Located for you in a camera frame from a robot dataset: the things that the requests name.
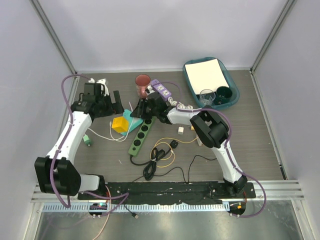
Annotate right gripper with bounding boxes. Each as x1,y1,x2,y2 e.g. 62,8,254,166
131,99,159,121

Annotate teal triangular base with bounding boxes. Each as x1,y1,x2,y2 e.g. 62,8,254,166
122,109,143,133

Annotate green power strip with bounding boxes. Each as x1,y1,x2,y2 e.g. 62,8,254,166
128,117,156,157

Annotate purple power strip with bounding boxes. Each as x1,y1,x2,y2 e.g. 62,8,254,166
150,79,172,101

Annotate green small charger plug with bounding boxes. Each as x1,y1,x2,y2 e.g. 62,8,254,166
82,134,92,147

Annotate small white usb charger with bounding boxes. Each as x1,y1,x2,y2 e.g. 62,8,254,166
177,126,184,135

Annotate white cube adapter plug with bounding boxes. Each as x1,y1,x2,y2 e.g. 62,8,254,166
196,137,203,147

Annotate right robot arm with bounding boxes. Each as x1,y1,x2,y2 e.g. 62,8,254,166
146,90,248,198

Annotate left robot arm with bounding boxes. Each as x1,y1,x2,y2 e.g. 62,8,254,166
34,78,124,200

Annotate black round plug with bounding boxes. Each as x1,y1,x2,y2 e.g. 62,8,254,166
169,140,179,149

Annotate pink mug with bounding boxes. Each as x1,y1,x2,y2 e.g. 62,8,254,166
135,74,151,99

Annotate clear plastic cup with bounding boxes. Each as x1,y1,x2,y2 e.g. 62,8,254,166
199,89,216,107

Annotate white paper sheet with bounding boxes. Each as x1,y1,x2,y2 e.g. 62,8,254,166
185,59,229,95

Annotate black mounting plate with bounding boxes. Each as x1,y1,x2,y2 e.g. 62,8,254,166
82,181,258,201

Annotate dark green cup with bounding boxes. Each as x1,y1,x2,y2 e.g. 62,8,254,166
216,86,233,105

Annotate teal plastic tray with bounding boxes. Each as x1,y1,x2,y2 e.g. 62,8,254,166
182,57,240,110

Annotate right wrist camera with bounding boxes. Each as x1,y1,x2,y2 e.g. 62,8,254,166
144,85,155,95

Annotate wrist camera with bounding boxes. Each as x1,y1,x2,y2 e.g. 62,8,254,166
97,78,110,97
144,85,155,95

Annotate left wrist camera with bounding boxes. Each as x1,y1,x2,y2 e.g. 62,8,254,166
97,78,110,97

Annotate white thin cable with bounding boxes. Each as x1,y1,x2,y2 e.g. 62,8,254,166
87,101,136,142

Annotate white coiled cord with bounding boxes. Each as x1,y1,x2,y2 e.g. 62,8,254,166
168,97,194,111

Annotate yellow coiled cable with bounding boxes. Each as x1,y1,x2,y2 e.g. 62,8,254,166
152,137,201,168

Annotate black bundled cable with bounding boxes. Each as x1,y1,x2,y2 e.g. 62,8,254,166
129,147,171,181

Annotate thin black cable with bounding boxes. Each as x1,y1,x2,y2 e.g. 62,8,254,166
132,154,221,185

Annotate slotted cable duct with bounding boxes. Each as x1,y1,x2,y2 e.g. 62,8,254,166
42,202,230,213

